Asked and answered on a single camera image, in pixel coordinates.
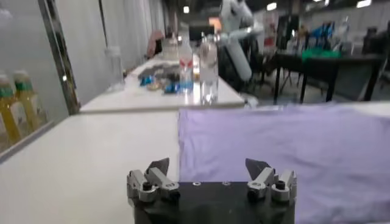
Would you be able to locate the black metal table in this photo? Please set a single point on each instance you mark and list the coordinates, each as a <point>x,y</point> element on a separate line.
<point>320,62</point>

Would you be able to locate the long white table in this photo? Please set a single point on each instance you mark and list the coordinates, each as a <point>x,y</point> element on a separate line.
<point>134,97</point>

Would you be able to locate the blue snack packet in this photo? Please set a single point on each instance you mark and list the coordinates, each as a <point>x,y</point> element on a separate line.
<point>146,80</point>
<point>171,87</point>

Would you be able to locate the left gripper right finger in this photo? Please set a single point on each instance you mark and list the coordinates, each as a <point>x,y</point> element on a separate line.
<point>265,179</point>

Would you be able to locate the red label water bottle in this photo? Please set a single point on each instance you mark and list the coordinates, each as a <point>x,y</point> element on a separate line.
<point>186,70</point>

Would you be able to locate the clear jar white lid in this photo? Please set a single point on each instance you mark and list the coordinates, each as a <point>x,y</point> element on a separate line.
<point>115,70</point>

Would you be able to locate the yellow tea bottle green label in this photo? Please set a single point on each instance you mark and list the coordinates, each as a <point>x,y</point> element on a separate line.
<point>7,112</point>
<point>26,100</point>

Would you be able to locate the white humanoid robot long arm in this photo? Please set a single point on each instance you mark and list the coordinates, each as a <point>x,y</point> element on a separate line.
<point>240,33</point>

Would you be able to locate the purple t-shirt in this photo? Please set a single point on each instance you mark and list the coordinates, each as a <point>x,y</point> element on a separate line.
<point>274,152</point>

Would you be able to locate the glass door drinks cabinet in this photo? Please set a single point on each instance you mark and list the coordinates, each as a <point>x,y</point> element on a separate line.
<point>65,79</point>

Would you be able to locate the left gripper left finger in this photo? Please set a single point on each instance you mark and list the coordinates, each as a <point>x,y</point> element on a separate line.
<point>155,179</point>

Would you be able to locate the white humanoid robot body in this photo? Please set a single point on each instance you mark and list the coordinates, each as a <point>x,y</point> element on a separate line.
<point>239,58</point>

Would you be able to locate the grey laptop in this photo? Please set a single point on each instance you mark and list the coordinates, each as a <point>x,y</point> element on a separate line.
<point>161,71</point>

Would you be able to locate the green cloth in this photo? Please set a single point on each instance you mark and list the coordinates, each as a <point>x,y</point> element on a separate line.
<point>320,54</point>

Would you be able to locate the clear unlabelled water bottle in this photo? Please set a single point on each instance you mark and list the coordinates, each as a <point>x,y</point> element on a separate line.
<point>208,70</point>

